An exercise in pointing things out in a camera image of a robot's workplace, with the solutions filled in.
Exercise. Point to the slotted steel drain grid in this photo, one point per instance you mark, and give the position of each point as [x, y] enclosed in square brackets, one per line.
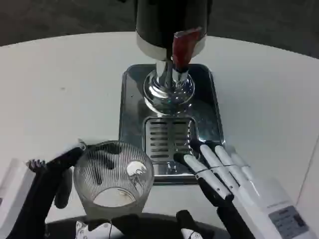
[162, 139]

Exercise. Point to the black drink dispenser chrome stand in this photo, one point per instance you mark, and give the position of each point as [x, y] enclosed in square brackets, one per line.
[159, 22]

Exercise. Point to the steel drip tray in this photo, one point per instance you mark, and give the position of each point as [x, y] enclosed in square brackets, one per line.
[132, 119]

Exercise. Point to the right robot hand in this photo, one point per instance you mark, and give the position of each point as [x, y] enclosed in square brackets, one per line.
[254, 199]

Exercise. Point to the clear ribbed glass cup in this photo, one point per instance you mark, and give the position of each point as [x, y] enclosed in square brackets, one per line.
[112, 199]

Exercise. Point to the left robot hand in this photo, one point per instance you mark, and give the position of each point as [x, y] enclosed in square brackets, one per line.
[32, 194]

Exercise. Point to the black robot torso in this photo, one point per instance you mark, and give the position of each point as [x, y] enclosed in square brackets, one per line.
[139, 226]

